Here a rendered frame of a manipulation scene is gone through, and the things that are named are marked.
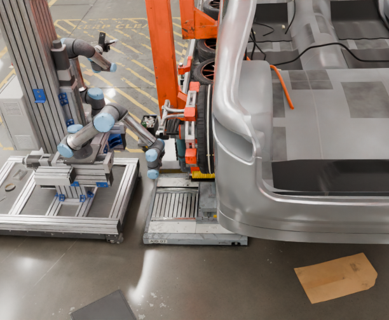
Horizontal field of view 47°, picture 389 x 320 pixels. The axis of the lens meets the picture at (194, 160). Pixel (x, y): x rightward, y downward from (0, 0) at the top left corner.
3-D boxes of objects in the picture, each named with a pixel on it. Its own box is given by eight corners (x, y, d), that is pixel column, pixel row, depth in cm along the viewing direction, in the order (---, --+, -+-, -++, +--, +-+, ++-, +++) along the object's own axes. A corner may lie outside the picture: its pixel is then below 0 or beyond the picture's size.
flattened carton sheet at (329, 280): (383, 285, 317) (384, 282, 315) (311, 304, 308) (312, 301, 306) (360, 253, 340) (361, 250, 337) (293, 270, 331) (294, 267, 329)
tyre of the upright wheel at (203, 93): (232, 187, 345) (231, 147, 286) (202, 187, 347) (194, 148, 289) (232, 115, 374) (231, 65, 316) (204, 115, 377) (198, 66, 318)
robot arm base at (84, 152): (68, 159, 320) (65, 148, 314) (75, 146, 331) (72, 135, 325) (89, 159, 318) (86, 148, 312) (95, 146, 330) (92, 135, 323)
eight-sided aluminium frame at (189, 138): (197, 181, 329) (192, 120, 295) (189, 181, 329) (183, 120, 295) (201, 137, 371) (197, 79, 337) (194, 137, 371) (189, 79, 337)
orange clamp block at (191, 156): (197, 155, 314) (196, 164, 307) (186, 155, 315) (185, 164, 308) (196, 148, 310) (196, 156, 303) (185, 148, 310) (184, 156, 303)
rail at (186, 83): (184, 156, 418) (183, 137, 404) (175, 156, 419) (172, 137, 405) (200, 43, 609) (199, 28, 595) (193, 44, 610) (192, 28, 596)
